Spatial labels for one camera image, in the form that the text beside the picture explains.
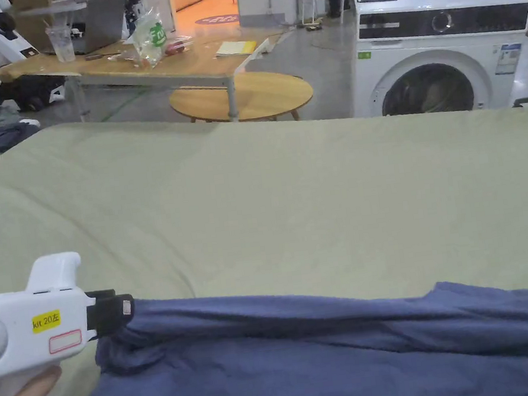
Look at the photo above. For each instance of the dark blue shirt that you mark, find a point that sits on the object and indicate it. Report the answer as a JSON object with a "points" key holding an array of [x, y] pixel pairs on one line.
{"points": [[320, 358]]}

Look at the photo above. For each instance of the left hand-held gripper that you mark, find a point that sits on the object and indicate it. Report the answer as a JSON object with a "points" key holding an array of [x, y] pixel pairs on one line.
{"points": [[17, 331]]}

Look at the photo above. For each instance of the white washing machine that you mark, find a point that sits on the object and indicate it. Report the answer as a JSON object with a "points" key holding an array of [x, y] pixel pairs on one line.
{"points": [[442, 49]]}

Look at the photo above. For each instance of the bed with pale green sheet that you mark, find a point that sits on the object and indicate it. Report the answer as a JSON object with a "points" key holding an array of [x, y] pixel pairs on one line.
{"points": [[264, 198]]}

